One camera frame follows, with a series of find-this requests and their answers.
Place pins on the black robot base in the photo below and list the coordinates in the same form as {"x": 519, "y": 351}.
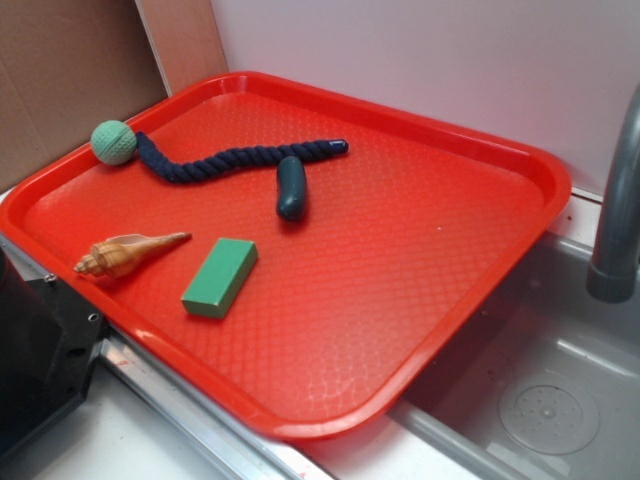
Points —
{"x": 50, "y": 339}

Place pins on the brown spiral shell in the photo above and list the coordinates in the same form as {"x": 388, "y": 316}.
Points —
{"x": 120, "y": 256}

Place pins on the dark green toy cucumber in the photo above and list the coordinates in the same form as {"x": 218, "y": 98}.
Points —
{"x": 292, "y": 185}

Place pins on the red plastic tray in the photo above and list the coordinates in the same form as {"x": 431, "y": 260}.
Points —
{"x": 403, "y": 238}

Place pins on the green wooden block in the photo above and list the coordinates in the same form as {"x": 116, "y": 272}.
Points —
{"x": 218, "y": 281}

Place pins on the green textured ball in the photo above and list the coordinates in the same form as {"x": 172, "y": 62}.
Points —
{"x": 113, "y": 142}

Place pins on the grey toy sink basin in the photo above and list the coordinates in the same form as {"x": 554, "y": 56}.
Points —
{"x": 539, "y": 321}

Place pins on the round sink drain cover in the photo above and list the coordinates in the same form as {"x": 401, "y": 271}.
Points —
{"x": 549, "y": 414}

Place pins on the grey toy faucet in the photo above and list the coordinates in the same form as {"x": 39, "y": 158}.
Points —
{"x": 614, "y": 263}

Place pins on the brown cardboard panel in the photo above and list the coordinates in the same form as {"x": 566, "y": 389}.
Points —
{"x": 68, "y": 65}

